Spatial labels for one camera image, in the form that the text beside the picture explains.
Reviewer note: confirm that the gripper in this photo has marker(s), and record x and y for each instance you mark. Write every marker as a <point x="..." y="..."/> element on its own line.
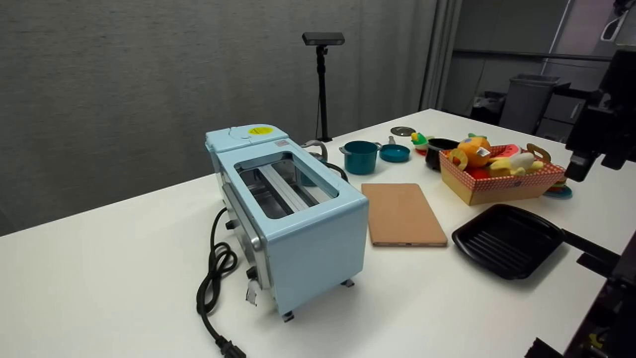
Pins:
<point x="612" y="119"/>

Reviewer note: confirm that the teal toy plate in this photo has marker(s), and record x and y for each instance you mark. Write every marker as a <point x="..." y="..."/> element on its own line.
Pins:
<point x="560" y="192"/>

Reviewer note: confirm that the brown pretzel toy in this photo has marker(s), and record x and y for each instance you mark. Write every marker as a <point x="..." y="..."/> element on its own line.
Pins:
<point x="537" y="147"/>

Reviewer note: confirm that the banana plush toy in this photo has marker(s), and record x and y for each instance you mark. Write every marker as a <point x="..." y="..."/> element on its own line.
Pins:
<point x="519" y="161"/>

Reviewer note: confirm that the watermelon slice plush toy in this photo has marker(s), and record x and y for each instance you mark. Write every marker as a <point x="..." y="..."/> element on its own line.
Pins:
<point x="507" y="150"/>

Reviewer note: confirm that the red checkered cardboard box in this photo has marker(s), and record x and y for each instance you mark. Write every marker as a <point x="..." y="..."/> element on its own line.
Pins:
<point x="502" y="190"/>

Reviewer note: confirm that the red plush toy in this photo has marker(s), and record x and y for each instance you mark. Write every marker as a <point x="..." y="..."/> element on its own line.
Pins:
<point x="478" y="173"/>

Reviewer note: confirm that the orange fruit plush toy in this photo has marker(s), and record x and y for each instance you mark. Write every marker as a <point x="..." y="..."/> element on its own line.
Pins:
<point x="475" y="150"/>

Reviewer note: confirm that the black toy pot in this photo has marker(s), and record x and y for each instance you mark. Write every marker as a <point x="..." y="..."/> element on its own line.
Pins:
<point x="436" y="155"/>

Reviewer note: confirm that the green and yellow plush toy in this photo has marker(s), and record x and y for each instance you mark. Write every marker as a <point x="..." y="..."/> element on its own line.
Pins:
<point x="420" y="141"/>

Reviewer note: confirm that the teal pot lid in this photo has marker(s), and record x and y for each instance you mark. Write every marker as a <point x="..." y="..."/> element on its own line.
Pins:
<point x="395" y="153"/>

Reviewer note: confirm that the teal toy pot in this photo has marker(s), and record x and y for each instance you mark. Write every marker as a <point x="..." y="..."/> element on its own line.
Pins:
<point x="359" y="159"/>

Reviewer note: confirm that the grey drawer cabinet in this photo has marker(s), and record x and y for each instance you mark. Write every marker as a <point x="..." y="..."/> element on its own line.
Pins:
<point x="561" y="112"/>

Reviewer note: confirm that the grey trash bin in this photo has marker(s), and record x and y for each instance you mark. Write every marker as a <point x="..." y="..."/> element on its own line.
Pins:
<point x="526" y="102"/>

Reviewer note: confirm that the black grill pan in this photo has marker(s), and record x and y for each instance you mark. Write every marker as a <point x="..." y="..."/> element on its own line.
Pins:
<point x="507" y="241"/>

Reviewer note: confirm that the grey curtain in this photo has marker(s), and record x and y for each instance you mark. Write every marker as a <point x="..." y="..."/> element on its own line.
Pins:
<point x="439" y="54"/>

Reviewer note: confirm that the grey round disc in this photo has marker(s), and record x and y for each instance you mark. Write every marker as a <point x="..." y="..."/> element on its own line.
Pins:
<point x="402" y="131"/>

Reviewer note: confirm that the cork cutting board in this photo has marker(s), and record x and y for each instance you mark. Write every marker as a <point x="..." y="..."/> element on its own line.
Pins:
<point x="403" y="215"/>

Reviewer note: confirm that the light blue toaster oven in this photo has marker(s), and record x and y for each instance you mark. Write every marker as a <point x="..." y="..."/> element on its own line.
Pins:
<point x="313" y="248"/>

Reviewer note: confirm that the camera on mount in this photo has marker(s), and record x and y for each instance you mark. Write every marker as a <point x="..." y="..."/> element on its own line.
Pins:
<point x="323" y="39"/>

